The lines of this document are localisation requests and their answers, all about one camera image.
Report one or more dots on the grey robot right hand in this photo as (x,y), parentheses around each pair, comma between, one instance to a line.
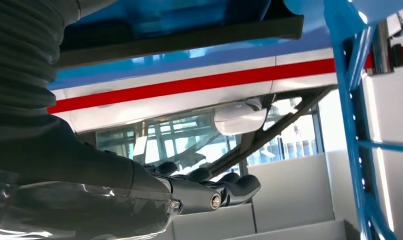
(72,165)

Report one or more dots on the blue metal shelf rack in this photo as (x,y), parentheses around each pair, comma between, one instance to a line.
(340,82)

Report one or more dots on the white car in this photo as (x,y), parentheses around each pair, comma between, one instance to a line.
(155,109)

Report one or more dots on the red barrier belt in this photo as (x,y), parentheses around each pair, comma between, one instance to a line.
(188,86)

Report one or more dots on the chrome stanchion post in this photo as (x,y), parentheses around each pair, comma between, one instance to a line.
(382,49)

